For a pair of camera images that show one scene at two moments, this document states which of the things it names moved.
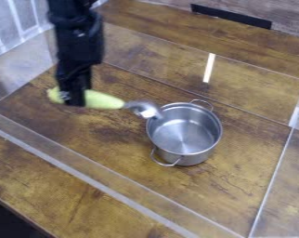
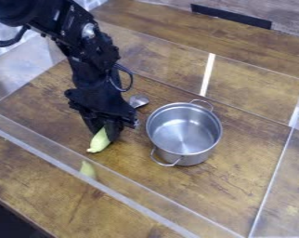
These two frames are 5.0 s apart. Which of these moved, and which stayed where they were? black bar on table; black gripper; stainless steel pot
Moved: black gripper
Stayed: stainless steel pot; black bar on table
